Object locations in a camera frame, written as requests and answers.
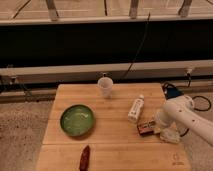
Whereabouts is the translucent yellowish gripper finger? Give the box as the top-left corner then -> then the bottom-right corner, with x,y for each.
154,123 -> 163,134

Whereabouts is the dark brown eraser block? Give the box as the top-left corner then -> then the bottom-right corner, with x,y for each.
137,121 -> 155,136

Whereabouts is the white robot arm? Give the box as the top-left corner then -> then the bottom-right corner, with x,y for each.
154,95 -> 213,146

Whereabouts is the white plastic bottle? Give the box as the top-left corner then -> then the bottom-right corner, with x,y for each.
128,95 -> 144,123

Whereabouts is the translucent plastic cup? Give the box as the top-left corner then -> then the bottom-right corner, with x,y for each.
98,77 -> 113,98

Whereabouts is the green ceramic bowl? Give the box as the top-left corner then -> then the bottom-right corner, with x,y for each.
60,104 -> 95,137

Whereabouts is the black floor cable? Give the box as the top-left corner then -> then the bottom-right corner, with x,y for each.
161,81 -> 213,138

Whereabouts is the black hanging cable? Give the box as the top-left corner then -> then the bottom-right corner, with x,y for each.
117,12 -> 152,82

